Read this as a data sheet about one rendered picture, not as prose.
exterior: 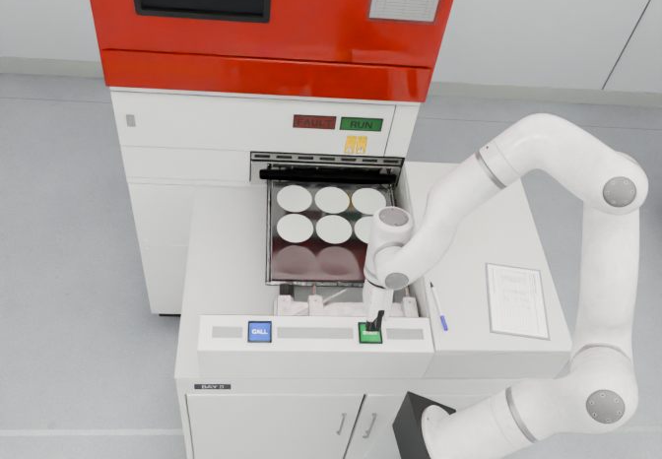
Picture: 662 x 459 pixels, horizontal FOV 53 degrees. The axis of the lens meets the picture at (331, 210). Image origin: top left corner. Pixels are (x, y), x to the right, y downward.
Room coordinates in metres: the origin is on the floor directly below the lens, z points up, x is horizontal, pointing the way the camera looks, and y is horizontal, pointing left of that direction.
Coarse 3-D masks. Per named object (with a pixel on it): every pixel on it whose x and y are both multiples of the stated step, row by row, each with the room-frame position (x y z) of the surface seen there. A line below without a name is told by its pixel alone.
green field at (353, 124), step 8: (344, 120) 1.38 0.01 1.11; (352, 120) 1.39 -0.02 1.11; (360, 120) 1.39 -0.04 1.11; (368, 120) 1.39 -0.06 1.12; (376, 120) 1.40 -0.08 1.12; (344, 128) 1.38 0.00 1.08; (352, 128) 1.39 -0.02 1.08; (360, 128) 1.39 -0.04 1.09; (368, 128) 1.39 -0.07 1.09; (376, 128) 1.40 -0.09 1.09
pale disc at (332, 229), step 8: (328, 216) 1.21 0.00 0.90; (336, 216) 1.22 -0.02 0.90; (320, 224) 1.18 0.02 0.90; (328, 224) 1.18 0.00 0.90; (336, 224) 1.19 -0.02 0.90; (344, 224) 1.19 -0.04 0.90; (320, 232) 1.15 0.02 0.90; (328, 232) 1.15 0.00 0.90; (336, 232) 1.16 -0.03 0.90; (344, 232) 1.16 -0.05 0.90; (328, 240) 1.13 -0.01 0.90; (336, 240) 1.13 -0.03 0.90; (344, 240) 1.14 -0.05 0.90
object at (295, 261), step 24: (312, 192) 1.29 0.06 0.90; (384, 192) 1.34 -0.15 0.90; (312, 216) 1.20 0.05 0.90; (360, 216) 1.23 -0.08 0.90; (312, 240) 1.12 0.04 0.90; (360, 240) 1.14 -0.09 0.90; (288, 264) 1.03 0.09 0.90; (312, 264) 1.04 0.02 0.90; (336, 264) 1.05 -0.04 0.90; (360, 264) 1.07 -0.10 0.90
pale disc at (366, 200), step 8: (360, 192) 1.32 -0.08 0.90; (368, 192) 1.33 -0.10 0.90; (376, 192) 1.33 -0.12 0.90; (352, 200) 1.29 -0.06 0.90; (360, 200) 1.29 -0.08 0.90; (368, 200) 1.30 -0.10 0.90; (376, 200) 1.30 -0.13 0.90; (384, 200) 1.31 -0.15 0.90; (360, 208) 1.26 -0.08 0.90; (368, 208) 1.27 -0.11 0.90; (376, 208) 1.27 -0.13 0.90
